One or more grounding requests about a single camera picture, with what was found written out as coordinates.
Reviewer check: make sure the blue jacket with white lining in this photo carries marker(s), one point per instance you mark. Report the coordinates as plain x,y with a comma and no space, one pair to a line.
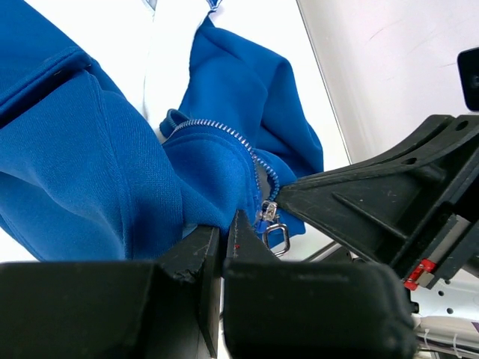
94,171

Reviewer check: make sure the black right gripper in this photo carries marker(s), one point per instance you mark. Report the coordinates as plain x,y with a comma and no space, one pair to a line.
413,207

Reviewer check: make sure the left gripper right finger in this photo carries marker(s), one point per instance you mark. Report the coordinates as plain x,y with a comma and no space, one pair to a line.
281,309

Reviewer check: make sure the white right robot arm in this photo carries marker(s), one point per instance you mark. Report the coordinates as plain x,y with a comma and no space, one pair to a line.
456,297

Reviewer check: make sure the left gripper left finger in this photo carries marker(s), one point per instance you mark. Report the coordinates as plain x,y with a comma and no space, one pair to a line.
164,308

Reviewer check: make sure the aluminium right side rail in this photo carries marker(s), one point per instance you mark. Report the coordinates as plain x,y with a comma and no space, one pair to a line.
323,23

